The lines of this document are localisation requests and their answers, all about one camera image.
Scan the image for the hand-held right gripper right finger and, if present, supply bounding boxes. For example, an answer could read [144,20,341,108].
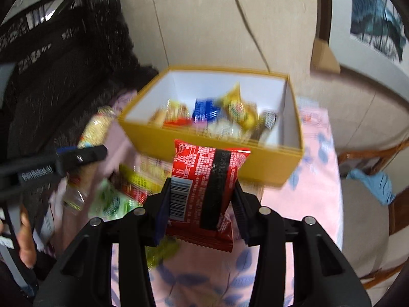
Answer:
[232,181,371,307]

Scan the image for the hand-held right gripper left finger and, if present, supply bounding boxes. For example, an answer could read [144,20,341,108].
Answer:
[33,177,173,307]

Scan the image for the clear biscuit packet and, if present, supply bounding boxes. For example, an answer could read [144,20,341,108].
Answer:
[78,106,117,149]

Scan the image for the yellow cardboard box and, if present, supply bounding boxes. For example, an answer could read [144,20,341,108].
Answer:
[118,65,304,187]

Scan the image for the red snack packet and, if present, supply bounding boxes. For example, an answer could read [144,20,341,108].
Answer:
[165,139,252,253]

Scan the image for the red-orange snack packet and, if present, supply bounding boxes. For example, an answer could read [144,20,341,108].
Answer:
[163,118,192,128]

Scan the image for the long black snack packet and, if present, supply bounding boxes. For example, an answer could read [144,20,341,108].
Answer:
[259,110,278,132]

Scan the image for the bread packet with red label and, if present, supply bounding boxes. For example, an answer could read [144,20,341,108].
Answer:
[165,100,190,121]

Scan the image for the yellow-green snack packet with logo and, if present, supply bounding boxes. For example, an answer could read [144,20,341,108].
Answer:
[220,82,259,130]

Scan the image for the blue snack packet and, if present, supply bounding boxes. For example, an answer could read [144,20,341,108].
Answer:
[192,98,222,122]

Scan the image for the person's left hand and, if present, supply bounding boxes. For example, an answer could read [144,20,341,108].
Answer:
[18,203,38,269]

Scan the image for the pink floral tablecloth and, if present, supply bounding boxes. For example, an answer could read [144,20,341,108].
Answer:
[41,90,344,307]

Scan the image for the dark carved wooden bench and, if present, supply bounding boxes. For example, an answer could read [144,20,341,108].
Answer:
[0,0,160,167]

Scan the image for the wooden chair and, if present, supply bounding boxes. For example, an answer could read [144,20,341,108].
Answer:
[337,140,409,290]

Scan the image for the blue cloth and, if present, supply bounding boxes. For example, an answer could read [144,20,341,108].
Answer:
[347,169,397,206]

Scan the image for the cardboard corner protector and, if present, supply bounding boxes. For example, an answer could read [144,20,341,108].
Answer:
[310,38,341,74]

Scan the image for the framed lotus painting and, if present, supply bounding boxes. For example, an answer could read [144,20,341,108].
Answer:
[316,0,409,81]

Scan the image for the grey power cable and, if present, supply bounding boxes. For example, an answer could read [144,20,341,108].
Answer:
[234,0,271,73]

